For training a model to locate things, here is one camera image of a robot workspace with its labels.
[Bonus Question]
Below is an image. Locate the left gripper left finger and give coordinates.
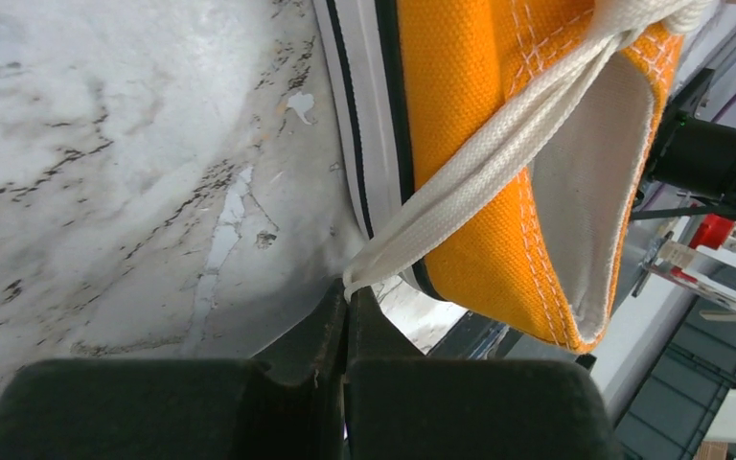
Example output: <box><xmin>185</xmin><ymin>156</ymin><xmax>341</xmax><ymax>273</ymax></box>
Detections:
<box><xmin>0</xmin><ymin>281</ymin><xmax>347</xmax><ymax>459</ymax></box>

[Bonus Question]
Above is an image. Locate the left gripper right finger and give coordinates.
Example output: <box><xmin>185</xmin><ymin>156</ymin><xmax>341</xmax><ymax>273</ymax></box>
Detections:
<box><xmin>345</xmin><ymin>288</ymin><xmax>622</xmax><ymax>459</ymax></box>

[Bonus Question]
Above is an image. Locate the orange canvas sneaker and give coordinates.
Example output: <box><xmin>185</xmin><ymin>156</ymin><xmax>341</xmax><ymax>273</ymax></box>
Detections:
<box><xmin>314</xmin><ymin>1</ymin><xmax>709</xmax><ymax>354</ymax></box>

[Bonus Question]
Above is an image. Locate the white shoelace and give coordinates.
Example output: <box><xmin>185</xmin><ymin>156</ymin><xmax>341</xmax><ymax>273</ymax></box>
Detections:
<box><xmin>342</xmin><ymin>1</ymin><xmax>709</xmax><ymax>299</ymax></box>

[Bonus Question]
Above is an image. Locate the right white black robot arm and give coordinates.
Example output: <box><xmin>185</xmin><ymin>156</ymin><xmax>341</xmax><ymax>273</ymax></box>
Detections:
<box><xmin>630</xmin><ymin>68</ymin><xmax>736</xmax><ymax>221</ymax></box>

